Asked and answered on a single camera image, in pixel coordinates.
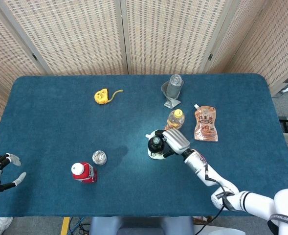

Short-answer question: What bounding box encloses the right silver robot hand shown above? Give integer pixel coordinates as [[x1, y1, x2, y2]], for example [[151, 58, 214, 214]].
[[154, 128, 191, 159]]

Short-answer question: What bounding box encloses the dark brown glass bottle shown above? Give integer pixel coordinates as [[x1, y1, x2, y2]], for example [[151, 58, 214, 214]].
[[147, 131, 169, 160]]

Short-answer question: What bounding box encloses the red bottle white cap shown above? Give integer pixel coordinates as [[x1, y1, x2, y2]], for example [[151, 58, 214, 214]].
[[71, 161, 98, 184]]

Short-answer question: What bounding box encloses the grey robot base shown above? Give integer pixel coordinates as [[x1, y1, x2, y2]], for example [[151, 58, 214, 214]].
[[89, 216, 196, 235]]

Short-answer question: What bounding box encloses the yellow cap tea bottle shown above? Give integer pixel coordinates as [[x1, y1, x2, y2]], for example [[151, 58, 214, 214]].
[[164, 109, 185, 131]]

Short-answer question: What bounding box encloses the orange spout pouch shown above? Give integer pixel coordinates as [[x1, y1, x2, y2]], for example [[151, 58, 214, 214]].
[[193, 104, 219, 142]]

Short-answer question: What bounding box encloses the crumpled silver foil ball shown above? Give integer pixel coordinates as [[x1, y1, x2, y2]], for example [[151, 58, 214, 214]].
[[92, 150, 108, 166]]

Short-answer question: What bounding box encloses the brown cardboard box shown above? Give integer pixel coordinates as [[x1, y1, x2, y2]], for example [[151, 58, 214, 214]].
[[192, 216, 213, 225]]

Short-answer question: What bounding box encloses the blue felt tablecloth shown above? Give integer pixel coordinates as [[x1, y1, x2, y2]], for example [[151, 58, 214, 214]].
[[0, 73, 288, 218]]

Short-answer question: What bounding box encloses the blue cable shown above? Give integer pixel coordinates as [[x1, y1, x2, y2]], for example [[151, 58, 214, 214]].
[[67, 216, 86, 235]]

